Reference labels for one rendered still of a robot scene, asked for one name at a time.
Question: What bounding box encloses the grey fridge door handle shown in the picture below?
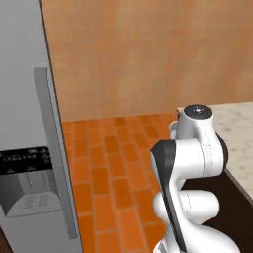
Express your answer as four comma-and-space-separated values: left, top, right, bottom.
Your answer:
32, 66, 79, 241

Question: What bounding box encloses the grey fridge door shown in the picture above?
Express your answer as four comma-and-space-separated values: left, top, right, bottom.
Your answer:
0, 0, 84, 253

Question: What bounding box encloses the dark brown counter cabinet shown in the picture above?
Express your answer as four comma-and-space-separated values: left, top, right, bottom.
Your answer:
180, 167, 253, 253

